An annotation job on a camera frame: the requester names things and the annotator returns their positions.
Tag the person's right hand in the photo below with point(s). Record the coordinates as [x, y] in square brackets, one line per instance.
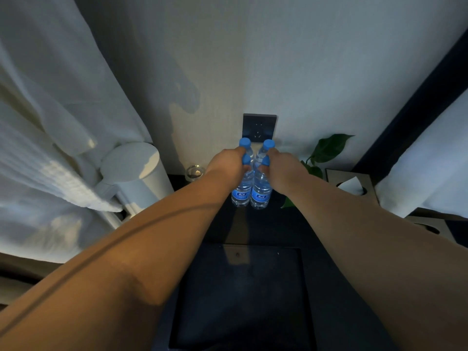
[285, 173]

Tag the person's left hand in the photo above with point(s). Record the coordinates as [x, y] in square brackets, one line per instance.
[226, 166]

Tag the person's right fingers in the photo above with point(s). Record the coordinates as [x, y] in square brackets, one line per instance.
[266, 169]

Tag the person's left fingers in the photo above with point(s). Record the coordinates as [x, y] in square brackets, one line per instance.
[245, 165]

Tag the blue-capped clear water bottle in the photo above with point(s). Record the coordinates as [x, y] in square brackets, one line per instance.
[261, 191]
[268, 144]
[245, 142]
[242, 191]

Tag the person's left forearm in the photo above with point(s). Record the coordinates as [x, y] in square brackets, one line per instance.
[131, 259]

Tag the person's right forearm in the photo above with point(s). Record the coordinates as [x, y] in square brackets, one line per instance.
[373, 252]

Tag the clear drinking glass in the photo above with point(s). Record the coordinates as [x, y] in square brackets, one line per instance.
[194, 173]

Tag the green leafy plant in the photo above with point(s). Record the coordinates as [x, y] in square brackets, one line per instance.
[329, 148]

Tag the white tissue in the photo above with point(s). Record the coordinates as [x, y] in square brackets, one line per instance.
[350, 185]

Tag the wooden tissue box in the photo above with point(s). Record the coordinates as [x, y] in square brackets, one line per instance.
[367, 179]

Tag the white cylindrical lamp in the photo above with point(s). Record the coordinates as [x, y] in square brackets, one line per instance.
[139, 179]

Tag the black square tray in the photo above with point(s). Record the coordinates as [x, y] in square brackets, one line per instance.
[241, 299]

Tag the dark headboard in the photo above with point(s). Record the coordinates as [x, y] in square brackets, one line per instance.
[409, 116]

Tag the white pillow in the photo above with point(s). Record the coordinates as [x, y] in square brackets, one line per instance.
[427, 168]

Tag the wooden holder with round hole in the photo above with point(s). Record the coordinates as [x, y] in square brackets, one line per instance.
[433, 226]

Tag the white curtain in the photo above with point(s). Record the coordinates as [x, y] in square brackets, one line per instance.
[58, 69]

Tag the dark wall socket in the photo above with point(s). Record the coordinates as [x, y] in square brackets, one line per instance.
[259, 127]

